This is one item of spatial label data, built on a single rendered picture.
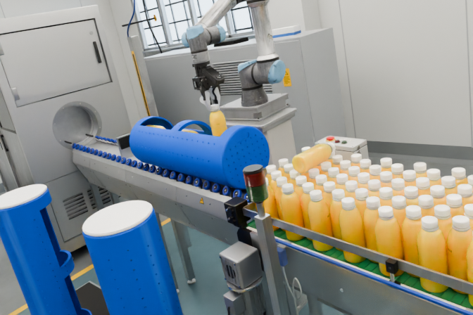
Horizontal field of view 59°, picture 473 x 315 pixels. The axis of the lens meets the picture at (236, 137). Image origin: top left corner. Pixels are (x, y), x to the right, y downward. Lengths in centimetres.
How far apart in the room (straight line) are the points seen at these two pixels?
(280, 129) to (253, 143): 41
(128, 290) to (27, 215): 81
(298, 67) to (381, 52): 128
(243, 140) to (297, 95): 165
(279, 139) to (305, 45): 129
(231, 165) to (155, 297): 61
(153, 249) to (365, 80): 331
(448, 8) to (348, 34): 96
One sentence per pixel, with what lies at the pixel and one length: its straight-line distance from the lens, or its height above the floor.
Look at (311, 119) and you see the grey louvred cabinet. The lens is 345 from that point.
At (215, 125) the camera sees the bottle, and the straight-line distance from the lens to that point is 186.
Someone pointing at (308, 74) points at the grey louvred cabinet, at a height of 115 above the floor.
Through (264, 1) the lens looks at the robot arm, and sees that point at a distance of 213.
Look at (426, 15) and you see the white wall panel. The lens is 424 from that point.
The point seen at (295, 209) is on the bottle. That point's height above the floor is 102.
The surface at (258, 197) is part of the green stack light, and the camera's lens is 127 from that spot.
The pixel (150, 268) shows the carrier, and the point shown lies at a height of 84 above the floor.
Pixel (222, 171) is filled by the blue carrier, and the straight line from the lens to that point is 180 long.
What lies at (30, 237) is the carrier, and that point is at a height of 85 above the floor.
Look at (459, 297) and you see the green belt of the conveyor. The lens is 130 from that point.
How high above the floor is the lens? 170
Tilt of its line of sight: 16 degrees down
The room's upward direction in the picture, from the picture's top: 12 degrees counter-clockwise
